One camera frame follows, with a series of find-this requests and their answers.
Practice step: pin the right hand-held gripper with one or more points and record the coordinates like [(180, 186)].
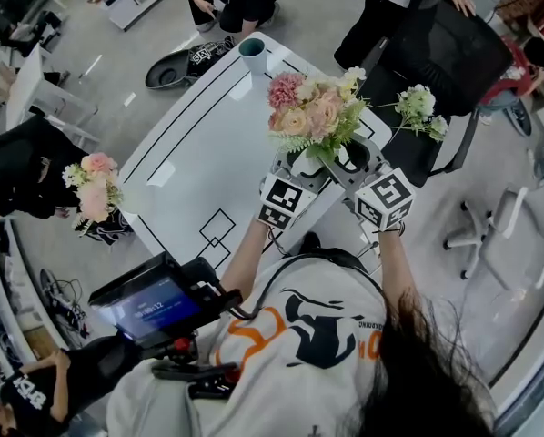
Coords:
[(385, 198)]

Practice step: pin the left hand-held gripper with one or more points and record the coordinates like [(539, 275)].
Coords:
[(285, 203)]

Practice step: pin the pink peach mixed flowers bouquet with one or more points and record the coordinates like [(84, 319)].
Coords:
[(313, 107)]

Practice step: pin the person's left forearm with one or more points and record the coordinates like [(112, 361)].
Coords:
[(244, 262)]

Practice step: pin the person's right forearm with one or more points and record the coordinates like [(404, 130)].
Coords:
[(397, 271)]

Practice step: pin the white flowers sprig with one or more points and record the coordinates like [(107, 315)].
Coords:
[(417, 107)]

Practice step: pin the black wrist band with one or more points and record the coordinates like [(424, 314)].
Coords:
[(392, 230)]

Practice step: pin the white table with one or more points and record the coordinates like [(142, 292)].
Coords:
[(199, 153)]

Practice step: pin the light blue cup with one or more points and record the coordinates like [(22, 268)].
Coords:
[(254, 57)]

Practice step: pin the black office chair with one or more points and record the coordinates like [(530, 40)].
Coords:
[(449, 53)]

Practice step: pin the white swivel chair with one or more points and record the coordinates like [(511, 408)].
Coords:
[(508, 226)]

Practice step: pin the dark round bag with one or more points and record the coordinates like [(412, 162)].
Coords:
[(167, 75)]

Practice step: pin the black monitor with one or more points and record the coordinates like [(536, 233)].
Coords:
[(149, 307)]

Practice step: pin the person's white printed shirt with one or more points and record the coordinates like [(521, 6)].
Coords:
[(299, 380)]

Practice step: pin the white desk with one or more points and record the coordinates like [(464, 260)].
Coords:
[(31, 89)]

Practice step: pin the white shelf unit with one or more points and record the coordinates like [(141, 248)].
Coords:
[(17, 298)]

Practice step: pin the black mount clamp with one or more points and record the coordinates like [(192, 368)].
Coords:
[(194, 371)]

